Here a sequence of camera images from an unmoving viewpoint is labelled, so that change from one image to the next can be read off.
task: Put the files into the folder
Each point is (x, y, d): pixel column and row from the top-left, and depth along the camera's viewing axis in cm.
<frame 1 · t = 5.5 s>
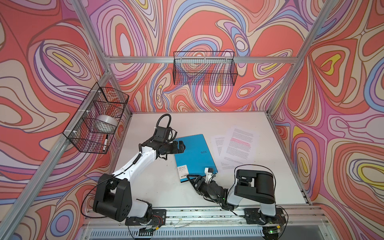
left hand: (180, 146, 86), fingers open
right hand: (188, 182, 82), fingers open
teal file folder: (196, 158, 96), on the table
lower printed paper sheet: (223, 163, 94), on the table

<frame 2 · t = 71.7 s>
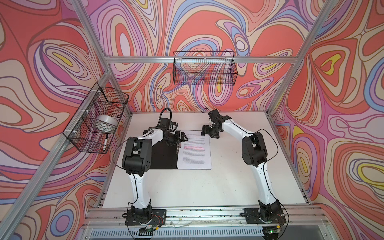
left hand: (183, 139, 99), fingers open
right hand: (206, 137, 103), fingers open
teal file folder: (166, 157, 89), point 7 cm above the table
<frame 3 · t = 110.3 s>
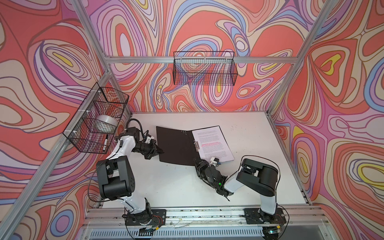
left hand: (164, 149, 85), fingers closed
right hand: (193, 163, 88), fingers open
teal file folder: (174, 141, 104), on the table
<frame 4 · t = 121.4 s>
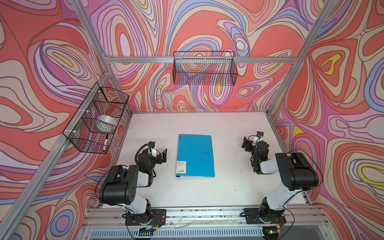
left hand: (160, 147, 92), fingers open
right hand: (252, 140, 97), fingers open
teal file folder: (195, 156, 97), on the table
